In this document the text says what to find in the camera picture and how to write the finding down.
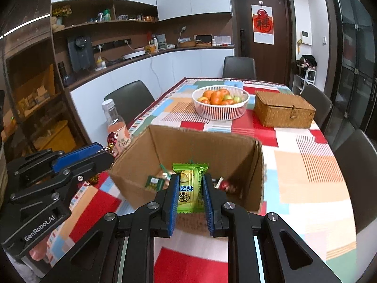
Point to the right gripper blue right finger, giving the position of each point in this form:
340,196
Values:
208,193

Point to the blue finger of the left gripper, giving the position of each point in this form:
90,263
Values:
86,168
73,157

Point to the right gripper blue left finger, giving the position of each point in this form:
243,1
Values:
172,202

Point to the dark green snack packet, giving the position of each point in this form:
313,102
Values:
154,183

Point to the light green snack packet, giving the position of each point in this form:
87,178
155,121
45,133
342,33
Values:
190,198

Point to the red snack packet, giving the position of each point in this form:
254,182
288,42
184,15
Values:
226,186

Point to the green lollipop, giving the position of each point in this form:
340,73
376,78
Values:
165,173

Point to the wooden shelf cabinet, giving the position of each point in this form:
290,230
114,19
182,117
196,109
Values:
36,112

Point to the brown cardboard box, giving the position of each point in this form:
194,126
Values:
236,158

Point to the pink drink plastic bottle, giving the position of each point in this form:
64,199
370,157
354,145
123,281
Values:
119,136

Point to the white fruit basket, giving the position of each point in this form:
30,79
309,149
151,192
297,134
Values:
221,112

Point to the dark grey chair left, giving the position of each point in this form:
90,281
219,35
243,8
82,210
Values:
131,100

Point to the dark grey chair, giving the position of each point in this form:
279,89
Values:
239,68
131,100
356,158
320,102

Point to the oranges and apples pile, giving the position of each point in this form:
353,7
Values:
219,97

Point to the colourful patchwork tablecloth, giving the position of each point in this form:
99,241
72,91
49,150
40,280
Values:
303,183

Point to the white curved counter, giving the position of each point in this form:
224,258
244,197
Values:
158,73

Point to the black coffee machine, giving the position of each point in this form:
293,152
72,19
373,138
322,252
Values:
80,51

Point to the woven wicker lidded box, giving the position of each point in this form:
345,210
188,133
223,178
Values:
278,110

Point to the dark brown door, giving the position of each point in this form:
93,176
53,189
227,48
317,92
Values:
273,62

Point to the dark grey chair right far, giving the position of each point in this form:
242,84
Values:
320,102

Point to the dark grey chair right near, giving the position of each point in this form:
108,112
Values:
356,158

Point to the red fu calendar poster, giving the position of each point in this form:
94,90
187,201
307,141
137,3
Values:
262,24

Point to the black glass cabinet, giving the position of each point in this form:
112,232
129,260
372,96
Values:
353,92

